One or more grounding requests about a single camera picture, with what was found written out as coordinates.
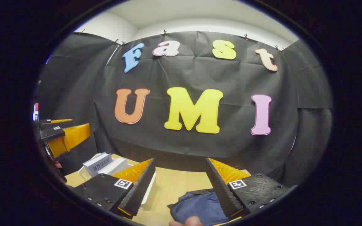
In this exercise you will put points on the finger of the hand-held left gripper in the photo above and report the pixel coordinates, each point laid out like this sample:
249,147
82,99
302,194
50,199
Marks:
68,139
53,121

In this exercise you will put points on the white bookshelf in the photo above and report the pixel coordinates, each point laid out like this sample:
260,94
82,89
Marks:
84,173

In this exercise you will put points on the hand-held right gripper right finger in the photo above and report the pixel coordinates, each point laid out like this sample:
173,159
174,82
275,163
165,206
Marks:
222,191

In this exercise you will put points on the red and blue object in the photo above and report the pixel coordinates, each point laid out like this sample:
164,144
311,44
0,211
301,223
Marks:
35,111

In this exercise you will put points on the plain white book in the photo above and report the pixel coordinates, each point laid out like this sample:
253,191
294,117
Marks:
116,166

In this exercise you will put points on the blue schoolbag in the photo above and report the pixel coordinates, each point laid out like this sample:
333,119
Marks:
196,205

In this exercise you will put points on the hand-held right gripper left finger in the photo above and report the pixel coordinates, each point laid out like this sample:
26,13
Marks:
140,188

